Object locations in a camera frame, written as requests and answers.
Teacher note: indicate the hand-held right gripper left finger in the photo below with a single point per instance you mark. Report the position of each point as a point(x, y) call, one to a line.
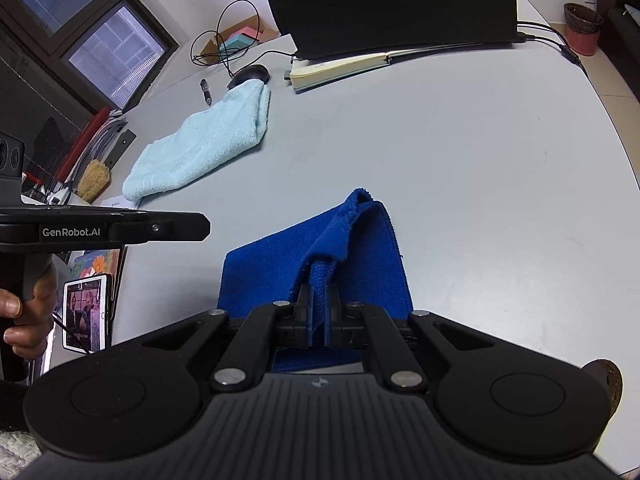
point(304, 310)

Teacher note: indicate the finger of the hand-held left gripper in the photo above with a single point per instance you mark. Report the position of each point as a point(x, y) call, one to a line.
point(170, 227)

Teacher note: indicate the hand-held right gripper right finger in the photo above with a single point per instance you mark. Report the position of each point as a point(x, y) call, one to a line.
point(334, 310)

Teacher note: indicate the dark blue towel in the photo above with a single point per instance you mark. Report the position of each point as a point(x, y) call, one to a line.
point(372, 260)

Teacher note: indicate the light blue towel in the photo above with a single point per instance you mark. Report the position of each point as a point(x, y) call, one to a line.
point(200, 145)

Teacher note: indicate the person's left hand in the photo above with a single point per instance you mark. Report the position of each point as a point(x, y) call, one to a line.
point(37, 330)

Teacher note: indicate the colourful book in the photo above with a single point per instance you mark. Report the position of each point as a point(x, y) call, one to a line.
point(95, 262)

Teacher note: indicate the straw brush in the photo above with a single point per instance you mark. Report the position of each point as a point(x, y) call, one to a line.
point(93, 180)

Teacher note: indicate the white tablet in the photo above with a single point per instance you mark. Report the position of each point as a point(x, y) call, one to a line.
point(85, 310)

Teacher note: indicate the red folder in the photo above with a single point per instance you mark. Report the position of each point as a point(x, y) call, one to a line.
point(85, 140)

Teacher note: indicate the stack of papers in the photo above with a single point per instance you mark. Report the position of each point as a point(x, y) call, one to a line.
point(109, 131)

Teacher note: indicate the black marker pen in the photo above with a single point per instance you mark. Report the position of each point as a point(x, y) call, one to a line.
point(205, 91)

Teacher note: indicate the black computer mouse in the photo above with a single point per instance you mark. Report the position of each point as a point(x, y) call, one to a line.
point(252, 74)

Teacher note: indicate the dark framed window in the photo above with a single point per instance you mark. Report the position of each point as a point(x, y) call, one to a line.
point(115, 50)

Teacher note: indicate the cardboard box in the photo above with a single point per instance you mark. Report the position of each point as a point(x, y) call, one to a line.
point(270, 34)

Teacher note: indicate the open notebook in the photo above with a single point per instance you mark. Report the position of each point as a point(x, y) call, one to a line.
point(330, 71)

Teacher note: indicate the brown round wooden object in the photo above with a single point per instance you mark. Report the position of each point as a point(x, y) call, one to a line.
point(607, 385)

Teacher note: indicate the black monitor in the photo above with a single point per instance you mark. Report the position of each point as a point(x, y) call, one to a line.
point(390, 5)

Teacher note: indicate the wicker waste basket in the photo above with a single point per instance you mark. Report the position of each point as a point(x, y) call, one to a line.
point(584, 35)

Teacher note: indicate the black metal bracket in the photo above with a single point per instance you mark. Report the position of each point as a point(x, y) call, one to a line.
point(120, 146)

